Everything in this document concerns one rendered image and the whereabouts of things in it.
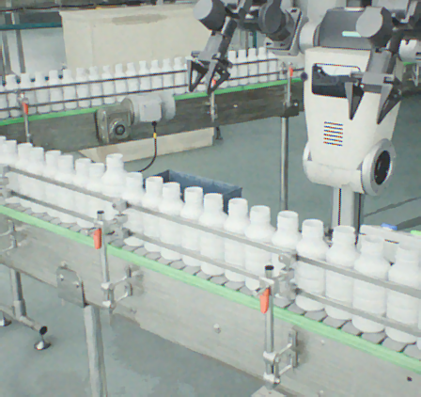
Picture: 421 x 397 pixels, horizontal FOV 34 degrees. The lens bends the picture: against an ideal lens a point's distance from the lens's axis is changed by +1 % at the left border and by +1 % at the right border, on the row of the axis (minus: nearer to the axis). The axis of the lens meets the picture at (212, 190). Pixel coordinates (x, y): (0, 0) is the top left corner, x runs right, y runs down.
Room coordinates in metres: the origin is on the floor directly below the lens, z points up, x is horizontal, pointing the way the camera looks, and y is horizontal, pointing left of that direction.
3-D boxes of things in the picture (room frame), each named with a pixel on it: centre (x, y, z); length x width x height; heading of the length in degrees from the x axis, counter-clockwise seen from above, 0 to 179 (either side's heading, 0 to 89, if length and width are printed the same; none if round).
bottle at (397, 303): (1.02, -0.32, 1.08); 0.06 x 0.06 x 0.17
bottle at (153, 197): (1.42, 0.13, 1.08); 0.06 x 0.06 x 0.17
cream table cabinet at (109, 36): (5.88, 0.59, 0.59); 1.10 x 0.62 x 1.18; 121
